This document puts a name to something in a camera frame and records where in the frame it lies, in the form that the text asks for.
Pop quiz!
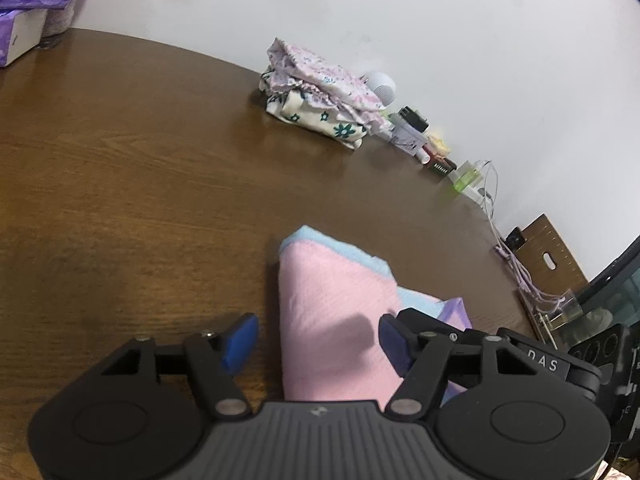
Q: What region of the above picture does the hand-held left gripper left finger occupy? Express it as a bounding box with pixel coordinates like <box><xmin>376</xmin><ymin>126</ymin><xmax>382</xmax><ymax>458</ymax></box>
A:
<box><xmin>102</xmin><ymin>312</ymin><xmax>259</xmax><ymax>418</ymax></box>

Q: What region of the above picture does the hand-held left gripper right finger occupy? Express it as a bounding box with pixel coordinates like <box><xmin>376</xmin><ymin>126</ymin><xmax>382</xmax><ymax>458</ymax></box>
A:
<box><xmin>378</xmin><ymin>314</ymin><xmax>543</xmax><ymax>418</ymax></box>

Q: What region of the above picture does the dark window frame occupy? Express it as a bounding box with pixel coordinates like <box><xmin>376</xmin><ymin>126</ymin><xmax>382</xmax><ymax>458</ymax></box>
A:
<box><xmin>550</xmin><ymin>235</ymin><xmax>640</xmax><ymax>341</ymax></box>

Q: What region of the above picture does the pink blue purple-trimmed vest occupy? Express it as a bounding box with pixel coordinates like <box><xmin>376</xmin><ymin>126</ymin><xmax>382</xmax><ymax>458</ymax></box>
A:
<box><xmin>277</xmin><ymin>225</ymin><xmax>473</xmax><ymax>403</ymax></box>

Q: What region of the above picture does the cream flower-print folded garment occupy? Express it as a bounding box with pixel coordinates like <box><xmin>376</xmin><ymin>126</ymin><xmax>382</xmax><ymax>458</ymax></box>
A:
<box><xmin>265</xmin><ymin>90</ymin><xmax>368</xmax><ymax>151</ymax></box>

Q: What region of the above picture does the small black device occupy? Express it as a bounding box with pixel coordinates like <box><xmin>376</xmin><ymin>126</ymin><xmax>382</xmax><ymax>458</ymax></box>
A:
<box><xmin>398</xmin><ymin>106</ymin><xmax>431</xmax><ymax>132</ymax></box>

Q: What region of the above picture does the white robot speaker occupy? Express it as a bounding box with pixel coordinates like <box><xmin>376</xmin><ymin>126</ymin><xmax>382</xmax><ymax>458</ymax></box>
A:
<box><xmin>362</xmin><ymin>71</ymin><xmax>399</xmax><ymax>107</ymax></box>

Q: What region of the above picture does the vase of dried roses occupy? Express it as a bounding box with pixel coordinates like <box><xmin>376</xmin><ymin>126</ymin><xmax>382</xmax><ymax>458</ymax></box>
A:
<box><xmin>42</xmin><ymin>0</ymin><xmax>101</xmax><ymax>41</ymax></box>

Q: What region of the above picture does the dark red box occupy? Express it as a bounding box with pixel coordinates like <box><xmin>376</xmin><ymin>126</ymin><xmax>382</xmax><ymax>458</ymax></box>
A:
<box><xmin>417</xmin><ymin>145</ymin><xmax>458</xmax><ymax>173</ymax></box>

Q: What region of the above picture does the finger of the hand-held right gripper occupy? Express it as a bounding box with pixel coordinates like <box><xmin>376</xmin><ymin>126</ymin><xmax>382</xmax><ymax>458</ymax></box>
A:
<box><xmin>397</xmin><ymin>308</ymin><xmax>601</xmax><ymax>392</ymax></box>

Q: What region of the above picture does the green liquid bottle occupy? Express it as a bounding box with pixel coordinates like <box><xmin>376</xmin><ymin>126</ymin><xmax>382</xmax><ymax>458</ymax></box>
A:
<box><xmin>452</xmin><ymin>160</ymin><xmax>488</xmax><ymax>193</ymax></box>

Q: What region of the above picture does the lilac floral folded garment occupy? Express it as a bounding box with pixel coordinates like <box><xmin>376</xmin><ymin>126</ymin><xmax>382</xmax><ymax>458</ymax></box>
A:
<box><xmin>260</xmin><ymin>37</ymin><xmax>388</xmax><ymax>128</ymax></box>

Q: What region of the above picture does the white cable bundle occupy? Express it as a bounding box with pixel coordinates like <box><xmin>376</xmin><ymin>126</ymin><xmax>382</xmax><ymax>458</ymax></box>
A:
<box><xmin>480</xmin><ymin>160</ymin><xmax>576</xmax><ymax>321</ymax></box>

